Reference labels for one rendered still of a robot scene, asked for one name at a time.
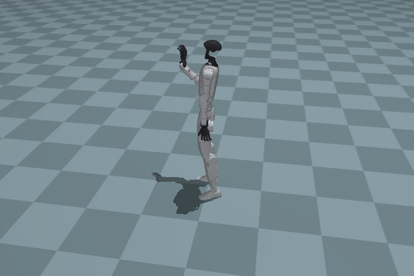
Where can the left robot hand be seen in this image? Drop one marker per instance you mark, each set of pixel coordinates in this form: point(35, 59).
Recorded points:
point(205, 132)

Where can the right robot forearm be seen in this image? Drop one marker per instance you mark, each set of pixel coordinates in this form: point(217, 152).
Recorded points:
point(188, 72)

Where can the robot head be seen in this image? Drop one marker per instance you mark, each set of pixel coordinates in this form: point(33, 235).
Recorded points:
point(212, 45)

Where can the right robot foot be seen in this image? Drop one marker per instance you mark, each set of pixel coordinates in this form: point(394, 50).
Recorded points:
point(204, 178)

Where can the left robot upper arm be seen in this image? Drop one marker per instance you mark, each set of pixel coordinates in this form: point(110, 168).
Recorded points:
point(207, 77)

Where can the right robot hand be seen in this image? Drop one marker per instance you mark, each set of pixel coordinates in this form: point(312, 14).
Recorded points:
point(183, 54)

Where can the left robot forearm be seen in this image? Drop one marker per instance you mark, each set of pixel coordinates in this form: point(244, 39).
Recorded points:
point(203, 109)

